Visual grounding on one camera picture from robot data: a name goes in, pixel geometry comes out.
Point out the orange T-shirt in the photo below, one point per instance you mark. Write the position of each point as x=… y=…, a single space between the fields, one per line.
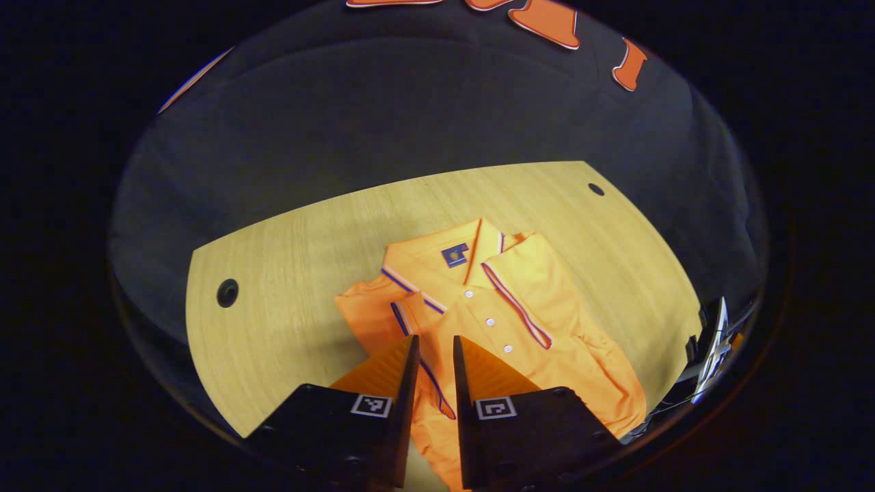
x=540 y=301

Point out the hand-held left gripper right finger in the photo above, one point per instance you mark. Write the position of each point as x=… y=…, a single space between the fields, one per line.
x=465 y=410

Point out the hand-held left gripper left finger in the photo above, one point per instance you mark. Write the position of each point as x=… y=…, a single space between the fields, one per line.
x=403 y=410

